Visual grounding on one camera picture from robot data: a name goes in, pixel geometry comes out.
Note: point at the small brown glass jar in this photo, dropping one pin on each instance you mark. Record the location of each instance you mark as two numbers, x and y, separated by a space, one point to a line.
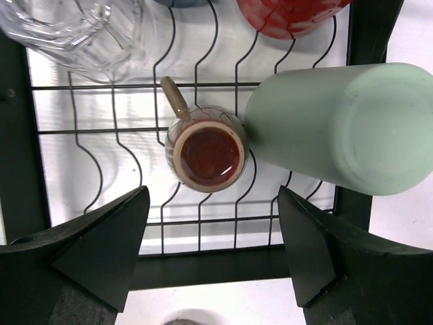
193 317

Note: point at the green plastic cup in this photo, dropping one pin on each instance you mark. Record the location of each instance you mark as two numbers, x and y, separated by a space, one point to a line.
367 128

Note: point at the clear glass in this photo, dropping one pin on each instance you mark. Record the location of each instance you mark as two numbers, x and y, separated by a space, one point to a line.
105 41

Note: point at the red mug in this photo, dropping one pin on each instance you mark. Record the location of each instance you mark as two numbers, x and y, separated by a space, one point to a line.
289 19

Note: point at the dark blue mug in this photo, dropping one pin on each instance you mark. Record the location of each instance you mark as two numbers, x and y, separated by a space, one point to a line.
182 3

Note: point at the black metal mug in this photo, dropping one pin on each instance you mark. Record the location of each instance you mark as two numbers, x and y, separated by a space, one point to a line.
205 147

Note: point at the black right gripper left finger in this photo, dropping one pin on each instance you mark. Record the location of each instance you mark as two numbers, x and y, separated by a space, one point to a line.
78 272

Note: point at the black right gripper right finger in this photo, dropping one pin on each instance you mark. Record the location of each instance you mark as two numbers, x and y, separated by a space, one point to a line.
342 274

